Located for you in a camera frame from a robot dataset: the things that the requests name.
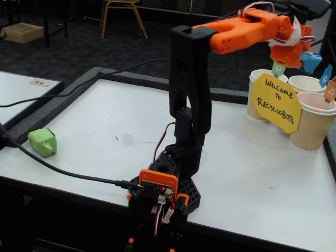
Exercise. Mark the black orange table clamp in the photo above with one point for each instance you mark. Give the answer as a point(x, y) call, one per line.
point(181, 207)
point(135, 218)

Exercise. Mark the green paper package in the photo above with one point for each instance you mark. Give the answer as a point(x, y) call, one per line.
point(42, 141)

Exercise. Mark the white masking tape wrap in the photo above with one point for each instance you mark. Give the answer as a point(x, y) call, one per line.
point(294, 39)

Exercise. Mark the orange-cased controller board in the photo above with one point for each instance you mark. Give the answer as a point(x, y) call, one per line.
point(157, 181)

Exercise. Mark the small paper label sticker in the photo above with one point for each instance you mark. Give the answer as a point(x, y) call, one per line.
point(42, 82)

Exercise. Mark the orange paper bin tag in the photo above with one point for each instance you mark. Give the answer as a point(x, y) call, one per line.
point(331, 92)

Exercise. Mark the black foam border strip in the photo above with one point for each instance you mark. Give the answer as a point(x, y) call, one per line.
point(136, 78)
point(228, 95)
point(331, 152)
point(39, 118)

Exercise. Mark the beige ripple paper cup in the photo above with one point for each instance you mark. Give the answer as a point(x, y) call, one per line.
point(312, 131)
point(253, 113)
point(304, 82)

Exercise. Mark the clear tape patch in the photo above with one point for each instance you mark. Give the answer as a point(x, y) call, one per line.
point(128, 140)

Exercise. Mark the whiteboard with dark frame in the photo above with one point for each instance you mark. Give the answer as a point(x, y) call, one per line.
point(21, 89)

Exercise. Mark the yellow metal chair frame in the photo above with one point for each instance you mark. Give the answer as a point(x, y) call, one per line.
point(105, 15)

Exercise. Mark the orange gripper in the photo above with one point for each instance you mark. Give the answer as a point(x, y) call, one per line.
point(285, 58)

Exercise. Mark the black grid base plate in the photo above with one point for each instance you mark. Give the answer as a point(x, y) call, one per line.
point(190, 194)

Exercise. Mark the blue paper bin tag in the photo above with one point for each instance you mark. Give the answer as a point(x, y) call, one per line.
point(325, 77)

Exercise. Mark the blue paper package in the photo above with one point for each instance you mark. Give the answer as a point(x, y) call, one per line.
point(311, 61)

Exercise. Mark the green paper bin tag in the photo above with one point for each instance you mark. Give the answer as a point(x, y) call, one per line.
point(278, 69)

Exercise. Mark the white panel black frame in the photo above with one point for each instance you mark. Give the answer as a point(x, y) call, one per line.
point(321, 29)

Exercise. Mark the black metal table frame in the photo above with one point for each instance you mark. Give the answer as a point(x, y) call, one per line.
point(46, 31)

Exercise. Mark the yellow handwritten welcome sign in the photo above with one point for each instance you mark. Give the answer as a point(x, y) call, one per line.
point(275, 105)

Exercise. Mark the brown cardboard box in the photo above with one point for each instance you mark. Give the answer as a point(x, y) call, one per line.
point(22, 32)

